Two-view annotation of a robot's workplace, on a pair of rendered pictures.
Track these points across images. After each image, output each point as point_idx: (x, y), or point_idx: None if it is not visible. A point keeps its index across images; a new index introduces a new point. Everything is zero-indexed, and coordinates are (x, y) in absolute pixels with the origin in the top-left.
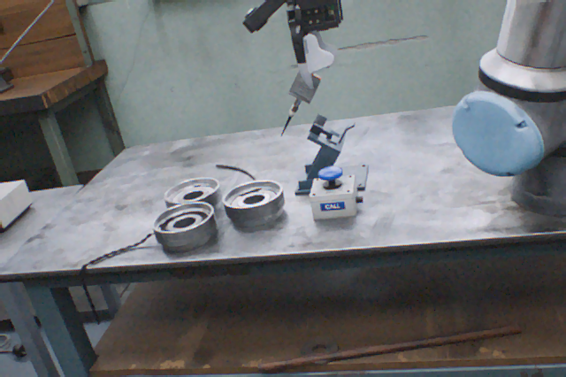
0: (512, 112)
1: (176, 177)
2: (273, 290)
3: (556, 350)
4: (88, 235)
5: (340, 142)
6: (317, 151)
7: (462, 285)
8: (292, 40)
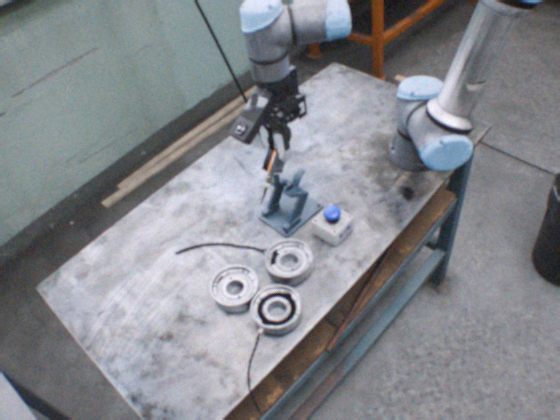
0: (468, 142)
1: (158, 283)
2: None
3: (424, 228)
4: (194, 373)
5: (298, 186)
6: (234, 196)
7: None
8: (286, 137)
